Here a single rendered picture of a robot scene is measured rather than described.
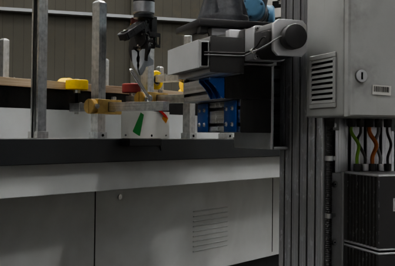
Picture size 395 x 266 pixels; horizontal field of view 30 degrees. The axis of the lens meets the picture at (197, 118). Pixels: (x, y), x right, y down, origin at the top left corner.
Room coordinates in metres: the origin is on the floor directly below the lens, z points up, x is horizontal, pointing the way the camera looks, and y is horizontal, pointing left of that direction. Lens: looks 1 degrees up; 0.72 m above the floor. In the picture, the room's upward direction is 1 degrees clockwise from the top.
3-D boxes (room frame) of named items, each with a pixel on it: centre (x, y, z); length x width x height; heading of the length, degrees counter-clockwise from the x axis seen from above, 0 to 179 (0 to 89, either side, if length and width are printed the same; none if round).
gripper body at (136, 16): (2.57, 0.19, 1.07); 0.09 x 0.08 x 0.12; 142
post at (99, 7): (2.50, 0.34, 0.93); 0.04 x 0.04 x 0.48; 53
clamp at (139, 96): (2.72, 0.17, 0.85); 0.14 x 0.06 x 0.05; 143
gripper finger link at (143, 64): (2.56, 0.18, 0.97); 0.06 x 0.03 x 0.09; 142
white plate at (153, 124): (2.66, 0.18, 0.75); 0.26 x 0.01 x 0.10; 143
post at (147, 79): (2.70, 0.19, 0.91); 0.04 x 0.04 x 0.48; 53
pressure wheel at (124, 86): (2.80, 0.25, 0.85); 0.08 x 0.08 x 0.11
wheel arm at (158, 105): (2.50, 0.27, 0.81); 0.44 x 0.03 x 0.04; 53
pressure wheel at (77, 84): (2.62, 0.43, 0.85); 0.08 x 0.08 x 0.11
